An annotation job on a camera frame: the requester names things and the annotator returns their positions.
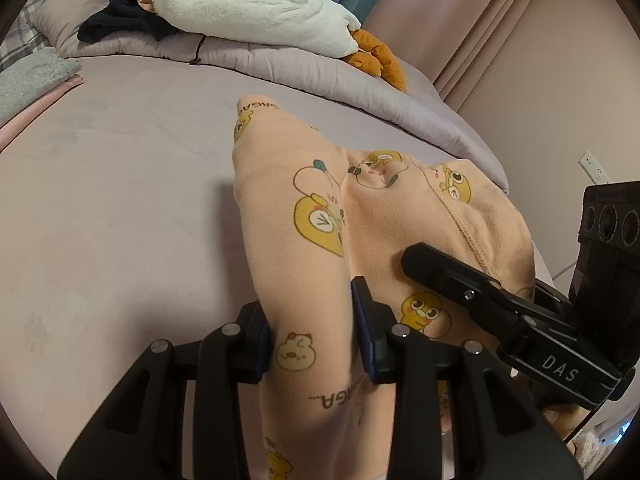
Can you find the pink folded cloth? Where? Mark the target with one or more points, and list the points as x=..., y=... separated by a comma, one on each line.
x=30, y=115

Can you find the grey folded cloth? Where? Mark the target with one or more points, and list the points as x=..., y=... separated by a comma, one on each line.
x=30, y=80

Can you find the person's right hand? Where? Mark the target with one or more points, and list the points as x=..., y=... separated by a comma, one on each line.
x=562, y=420

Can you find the grey plaid pillow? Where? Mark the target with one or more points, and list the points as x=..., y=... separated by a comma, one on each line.
x=22, y=35

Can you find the pink curtain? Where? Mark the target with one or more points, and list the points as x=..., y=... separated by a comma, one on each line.
x=450, y=15

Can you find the white wall socket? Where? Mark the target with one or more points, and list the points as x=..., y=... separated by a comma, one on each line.
x=594, y=166

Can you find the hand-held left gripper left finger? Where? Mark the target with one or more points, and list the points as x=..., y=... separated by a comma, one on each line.
x=260, y=345

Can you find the lilac quilt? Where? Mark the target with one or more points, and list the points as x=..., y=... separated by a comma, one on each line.
x=300, y=75

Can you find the lilac pillow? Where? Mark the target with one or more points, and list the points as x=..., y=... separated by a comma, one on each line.
x=70, y=15

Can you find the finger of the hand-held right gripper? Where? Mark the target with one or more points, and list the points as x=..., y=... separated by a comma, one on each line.
x=440, y=270

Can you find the white plush goose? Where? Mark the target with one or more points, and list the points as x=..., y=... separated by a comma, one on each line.
x=250, y=5

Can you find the dark navy clothing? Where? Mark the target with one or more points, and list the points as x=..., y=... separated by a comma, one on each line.
x=120, y=15

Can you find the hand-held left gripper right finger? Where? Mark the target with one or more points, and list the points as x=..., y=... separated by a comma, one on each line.
x=361, y=330

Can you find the peach cartoon print garment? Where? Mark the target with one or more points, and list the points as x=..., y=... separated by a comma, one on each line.
x=310, y=270

